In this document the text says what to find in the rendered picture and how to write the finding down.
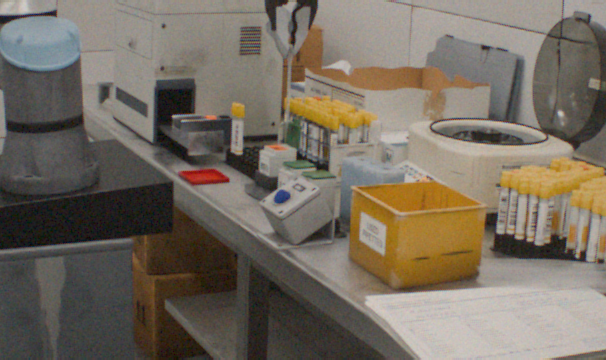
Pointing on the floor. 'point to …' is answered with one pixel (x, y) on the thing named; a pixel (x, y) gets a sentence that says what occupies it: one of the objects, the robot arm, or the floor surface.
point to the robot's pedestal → (59, 301)
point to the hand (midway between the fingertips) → (290, 51)
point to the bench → (273, 266)
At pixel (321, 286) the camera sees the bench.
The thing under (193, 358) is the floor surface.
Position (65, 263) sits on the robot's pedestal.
